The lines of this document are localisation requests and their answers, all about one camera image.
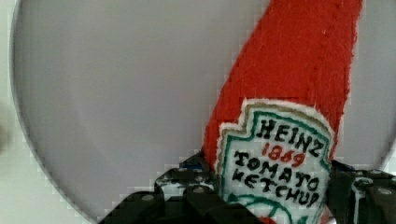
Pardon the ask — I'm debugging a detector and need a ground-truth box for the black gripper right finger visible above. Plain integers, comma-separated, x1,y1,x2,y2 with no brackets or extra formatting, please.
326,161,396,224

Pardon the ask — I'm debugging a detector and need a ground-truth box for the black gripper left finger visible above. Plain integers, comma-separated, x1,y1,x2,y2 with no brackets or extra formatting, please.
98,151,262,224

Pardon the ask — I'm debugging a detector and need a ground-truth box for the grey round plate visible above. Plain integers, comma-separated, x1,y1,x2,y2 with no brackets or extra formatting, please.
11,0,395,220

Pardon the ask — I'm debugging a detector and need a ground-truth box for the red plush ketchup bottle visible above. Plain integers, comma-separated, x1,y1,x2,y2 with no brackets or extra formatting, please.
203,0,362,224

